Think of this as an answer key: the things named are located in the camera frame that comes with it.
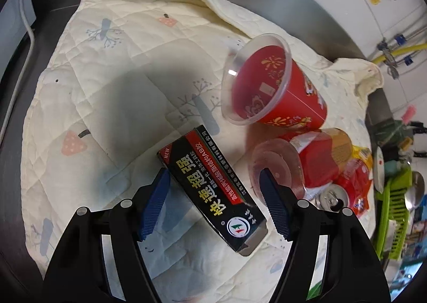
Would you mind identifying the orange drink bottle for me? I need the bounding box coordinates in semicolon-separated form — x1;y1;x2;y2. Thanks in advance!
329;128;354;173

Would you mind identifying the red soda can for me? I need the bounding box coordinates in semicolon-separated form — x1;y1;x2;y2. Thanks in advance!
314;160;371;213

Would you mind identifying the green dish rack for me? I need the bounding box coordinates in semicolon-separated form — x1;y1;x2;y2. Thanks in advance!
375;166;414;260

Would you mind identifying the clear cup with red label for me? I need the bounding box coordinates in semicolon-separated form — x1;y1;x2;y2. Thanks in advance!
250;130;337;200

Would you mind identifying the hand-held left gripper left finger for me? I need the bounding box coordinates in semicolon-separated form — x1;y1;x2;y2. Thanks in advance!
43;167;171;303

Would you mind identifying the orange snack wrapper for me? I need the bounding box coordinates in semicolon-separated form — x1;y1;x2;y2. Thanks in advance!
352;145;373;170

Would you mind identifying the black cardboard box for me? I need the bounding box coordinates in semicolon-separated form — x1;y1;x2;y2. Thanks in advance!
156;125;267;257

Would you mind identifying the yellow gas hose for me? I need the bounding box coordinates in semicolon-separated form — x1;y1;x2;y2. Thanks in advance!
372;41;427;65

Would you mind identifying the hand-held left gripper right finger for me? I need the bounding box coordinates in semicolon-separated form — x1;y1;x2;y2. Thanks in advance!
258;170;391;303

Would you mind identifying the red plastic cup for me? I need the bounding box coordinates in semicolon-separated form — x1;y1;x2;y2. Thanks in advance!
222;34;328;128

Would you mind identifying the white shallow bowl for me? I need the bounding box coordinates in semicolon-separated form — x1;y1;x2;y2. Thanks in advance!
373;146;386;193

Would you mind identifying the cream quilted blanket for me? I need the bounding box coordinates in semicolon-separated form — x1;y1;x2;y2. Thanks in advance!
20;0;384;303

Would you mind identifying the steel pot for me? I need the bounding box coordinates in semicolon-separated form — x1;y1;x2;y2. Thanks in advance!
405;171;426;210

